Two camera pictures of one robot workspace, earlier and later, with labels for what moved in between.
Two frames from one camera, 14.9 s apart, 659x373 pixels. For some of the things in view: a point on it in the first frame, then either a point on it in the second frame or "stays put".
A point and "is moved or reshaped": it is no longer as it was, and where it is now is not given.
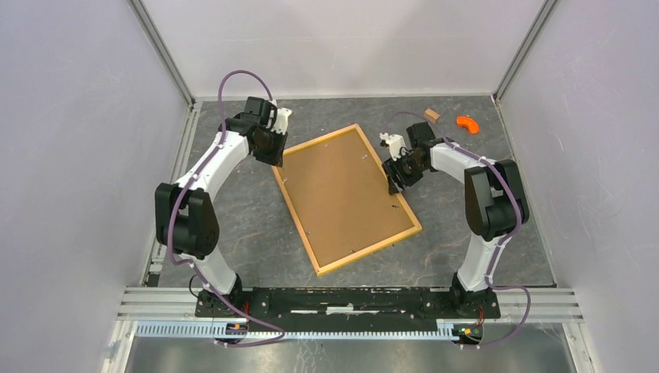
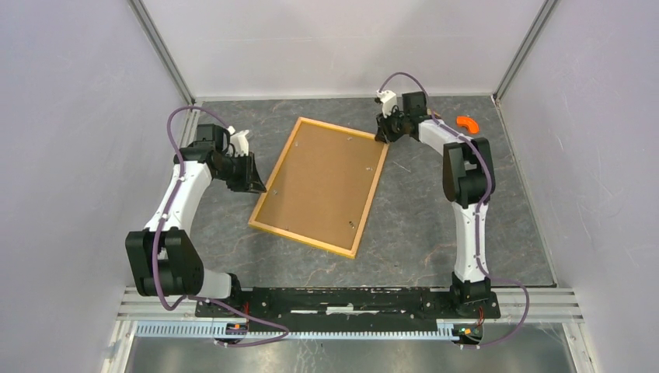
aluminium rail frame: x=137 y=304 stays put
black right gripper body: x=406 y=168 -> x=393 y=127
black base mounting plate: x=347 y=303 stays put
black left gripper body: x=272 y=148 -> x=236 y=173
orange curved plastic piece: x=472 y=126 stays put
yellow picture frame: x=339 y=197 is moved or reshaped
